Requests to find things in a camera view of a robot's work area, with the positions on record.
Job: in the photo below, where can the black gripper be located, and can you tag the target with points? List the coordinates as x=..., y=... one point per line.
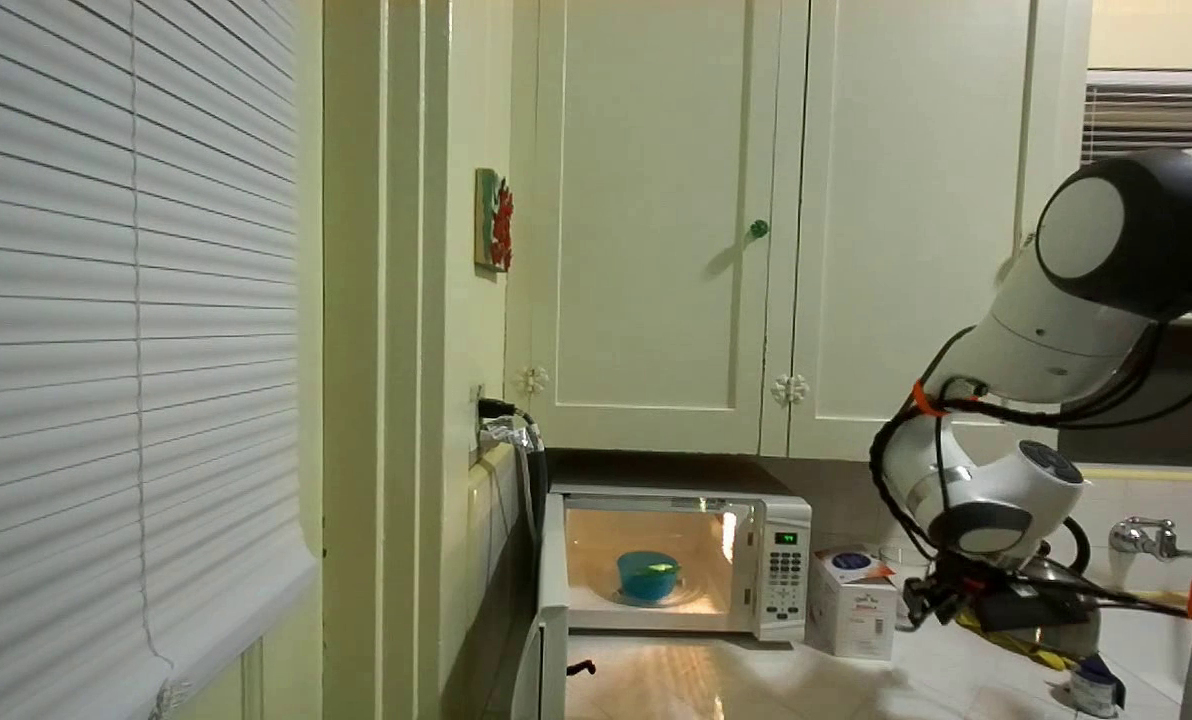
x=1010, y=607

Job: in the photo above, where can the blue tape dispenser white tape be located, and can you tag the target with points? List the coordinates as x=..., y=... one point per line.
x=1096, y=694

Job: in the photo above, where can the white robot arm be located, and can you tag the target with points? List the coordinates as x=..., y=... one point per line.
x=1089, y=321

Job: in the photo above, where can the metal faucet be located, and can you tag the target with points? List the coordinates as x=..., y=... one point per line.
x=1158, y=539

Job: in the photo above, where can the white box grey print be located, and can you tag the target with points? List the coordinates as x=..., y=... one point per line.
x=851, y=621

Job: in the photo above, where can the white orange box blue circle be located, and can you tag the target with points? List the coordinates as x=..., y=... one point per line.
x=859, y=562

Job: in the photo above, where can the white flower cabinet latch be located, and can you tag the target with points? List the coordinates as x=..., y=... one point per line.
x=789, y=391
x=535, y=383

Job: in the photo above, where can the white microwave body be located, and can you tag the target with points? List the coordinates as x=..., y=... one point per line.
x=680, y=562

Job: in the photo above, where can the teal bowl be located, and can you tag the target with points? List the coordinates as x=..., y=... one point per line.
x=651, y=573

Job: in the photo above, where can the green cabinet knob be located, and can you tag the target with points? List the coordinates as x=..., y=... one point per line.
x=756, y=230

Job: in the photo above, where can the small window blinds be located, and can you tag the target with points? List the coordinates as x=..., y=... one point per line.
x=1158, y=118

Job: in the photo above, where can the cabinet door with green knob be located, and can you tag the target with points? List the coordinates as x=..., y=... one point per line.
x=651, y=265

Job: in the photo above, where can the large white window blinds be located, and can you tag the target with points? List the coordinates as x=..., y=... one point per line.
x=116, y=333

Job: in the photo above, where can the red wall picture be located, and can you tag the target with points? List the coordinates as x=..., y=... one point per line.
x=492, y=221

